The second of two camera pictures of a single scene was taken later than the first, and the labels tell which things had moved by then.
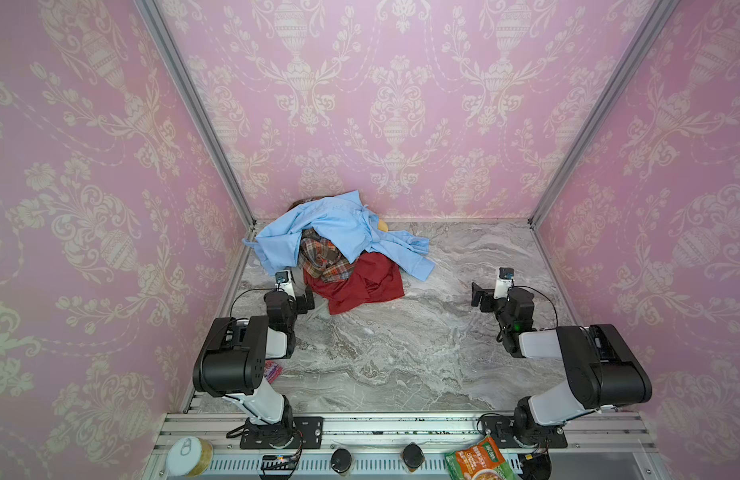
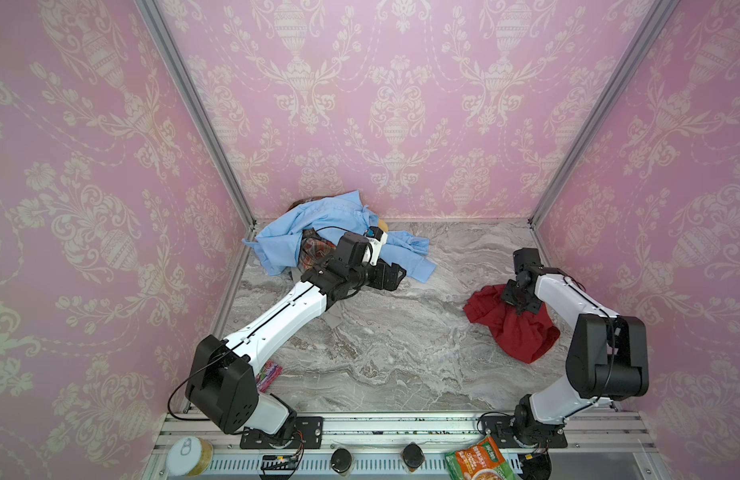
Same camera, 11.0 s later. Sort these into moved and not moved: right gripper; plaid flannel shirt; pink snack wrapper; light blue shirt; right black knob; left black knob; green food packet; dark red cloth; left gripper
Moved: dark red cloth; right gripper; left gripper
Not moved: left black knob; light blue shirt; plaid flannel shirt; green food packet; pink snack wrapper; right black knob
